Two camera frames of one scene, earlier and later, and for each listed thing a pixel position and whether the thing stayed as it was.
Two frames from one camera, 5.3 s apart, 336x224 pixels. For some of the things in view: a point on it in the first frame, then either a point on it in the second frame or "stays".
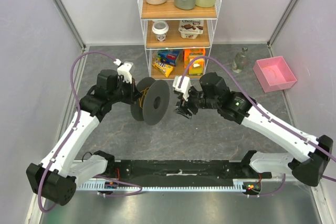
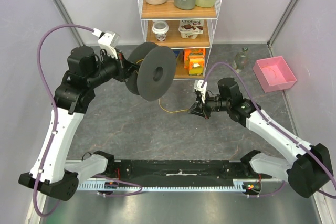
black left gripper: (134, 94) → (125, 67)
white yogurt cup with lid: (160, 28) stays
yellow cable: (141, 99) → (160, 105)
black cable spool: (153, 105) → (156, 70)
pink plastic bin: (273, 73) stays
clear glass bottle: (240, 61) stays
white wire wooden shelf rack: (178, 42) stays
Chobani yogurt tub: (190, 29) stays
